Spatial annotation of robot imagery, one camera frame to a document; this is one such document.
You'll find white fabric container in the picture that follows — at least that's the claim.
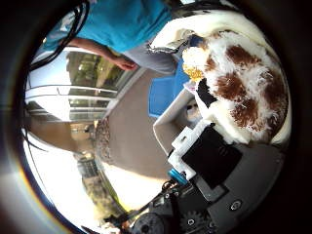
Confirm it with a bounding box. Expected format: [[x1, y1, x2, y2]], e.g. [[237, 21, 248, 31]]
[[152, 87, 209, 157]]

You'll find brown spotted white plush toy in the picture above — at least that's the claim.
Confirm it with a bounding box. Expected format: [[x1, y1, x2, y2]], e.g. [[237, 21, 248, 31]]
[[181, 28, 291, 144]]

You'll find grey apartment building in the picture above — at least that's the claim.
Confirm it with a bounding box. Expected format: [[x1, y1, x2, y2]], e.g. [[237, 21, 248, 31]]
[[77, 155, 100, 179]]

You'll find person in teal shirt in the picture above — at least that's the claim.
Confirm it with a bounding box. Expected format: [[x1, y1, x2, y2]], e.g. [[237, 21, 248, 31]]
[[42, 0, 183, 76]]

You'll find black cable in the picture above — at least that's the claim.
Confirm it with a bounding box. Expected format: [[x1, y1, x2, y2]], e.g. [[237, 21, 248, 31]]
[[27, 0, 92, 72]]

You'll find glass sliding door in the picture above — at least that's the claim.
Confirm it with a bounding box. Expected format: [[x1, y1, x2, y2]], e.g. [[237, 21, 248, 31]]
[[25, 48, 140, 123]]

